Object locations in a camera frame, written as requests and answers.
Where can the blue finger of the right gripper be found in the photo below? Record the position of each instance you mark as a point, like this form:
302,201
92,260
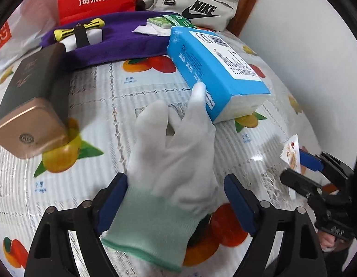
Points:
310,161
302,185

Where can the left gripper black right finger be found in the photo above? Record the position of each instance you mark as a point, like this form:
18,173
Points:
243,202

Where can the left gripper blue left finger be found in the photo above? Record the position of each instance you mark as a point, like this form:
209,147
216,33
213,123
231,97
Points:
107,202

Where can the white glove green cuff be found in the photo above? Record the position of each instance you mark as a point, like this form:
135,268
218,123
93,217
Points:
171,183

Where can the white sponge block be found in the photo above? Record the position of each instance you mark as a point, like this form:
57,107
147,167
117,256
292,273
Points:
82,39

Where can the yellow black Adidas pouch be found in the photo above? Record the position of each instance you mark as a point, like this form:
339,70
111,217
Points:
60,34

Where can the white knit cloth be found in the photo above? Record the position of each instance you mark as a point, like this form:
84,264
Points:
152,30

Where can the dark green wipes packet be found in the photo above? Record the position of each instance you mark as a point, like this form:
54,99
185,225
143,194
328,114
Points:
177,20

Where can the green cassette tissue pack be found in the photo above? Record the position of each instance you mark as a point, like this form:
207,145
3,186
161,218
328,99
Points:
160,22

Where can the person's right hand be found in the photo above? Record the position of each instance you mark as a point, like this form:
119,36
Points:
327,242

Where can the blue tissue pack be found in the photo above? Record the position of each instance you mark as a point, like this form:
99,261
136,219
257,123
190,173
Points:
233,88

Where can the fruit print tablecloth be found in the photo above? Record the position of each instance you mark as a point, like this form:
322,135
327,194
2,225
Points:
104,103

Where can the dark green gold box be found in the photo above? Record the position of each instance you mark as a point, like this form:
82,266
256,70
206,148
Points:
34,108

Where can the purple towel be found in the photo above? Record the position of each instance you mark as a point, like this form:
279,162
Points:
120,42

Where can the white Miniso plastic bag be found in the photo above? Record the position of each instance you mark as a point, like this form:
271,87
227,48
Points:
23,30

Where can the brown wooden door frame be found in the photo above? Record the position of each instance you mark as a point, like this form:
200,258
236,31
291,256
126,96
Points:
237,23

